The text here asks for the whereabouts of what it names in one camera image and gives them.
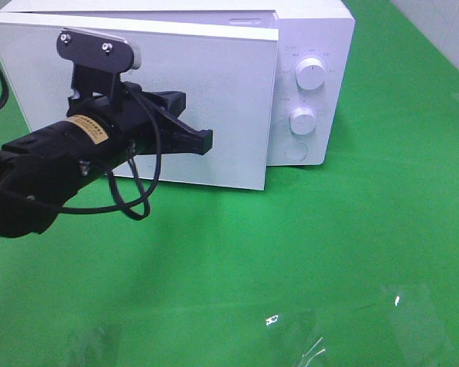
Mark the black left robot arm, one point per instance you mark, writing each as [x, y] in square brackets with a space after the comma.
[41, 171]

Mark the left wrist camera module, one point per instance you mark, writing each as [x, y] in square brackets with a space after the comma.
[98, 60]

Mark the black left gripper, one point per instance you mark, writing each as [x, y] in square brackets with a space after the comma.
[140, 125]

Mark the white microwave knob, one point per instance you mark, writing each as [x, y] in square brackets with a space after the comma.
[302, 121]
[310, 73]

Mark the lower white microwave knob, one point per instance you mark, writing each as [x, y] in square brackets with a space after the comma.
[302, 121]

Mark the white microwave oven body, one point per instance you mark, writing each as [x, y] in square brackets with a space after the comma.
[322, 29]

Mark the round white door-release button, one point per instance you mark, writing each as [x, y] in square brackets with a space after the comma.
[296, 151]

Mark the upper white microwave knob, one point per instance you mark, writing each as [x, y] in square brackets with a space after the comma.
[310, 73]

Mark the white microwave door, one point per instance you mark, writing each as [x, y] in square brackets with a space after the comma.
[227, 73]

